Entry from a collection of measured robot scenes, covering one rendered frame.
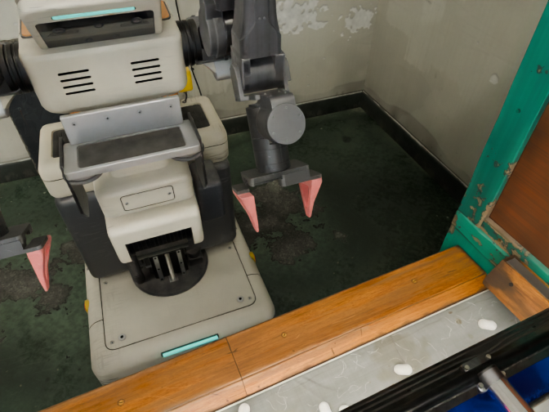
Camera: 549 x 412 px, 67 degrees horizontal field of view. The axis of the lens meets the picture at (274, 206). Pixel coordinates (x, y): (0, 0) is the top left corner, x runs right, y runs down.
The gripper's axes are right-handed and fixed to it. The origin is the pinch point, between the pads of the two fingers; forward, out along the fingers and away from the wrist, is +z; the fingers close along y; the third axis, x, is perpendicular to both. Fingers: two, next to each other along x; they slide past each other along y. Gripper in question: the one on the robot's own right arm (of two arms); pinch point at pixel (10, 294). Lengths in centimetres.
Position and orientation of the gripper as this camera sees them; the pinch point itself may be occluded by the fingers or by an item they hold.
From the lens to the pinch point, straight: 72.8
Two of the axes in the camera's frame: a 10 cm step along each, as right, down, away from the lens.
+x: -3.2, -2.5, 9.1
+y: 9.3, -2.5, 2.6
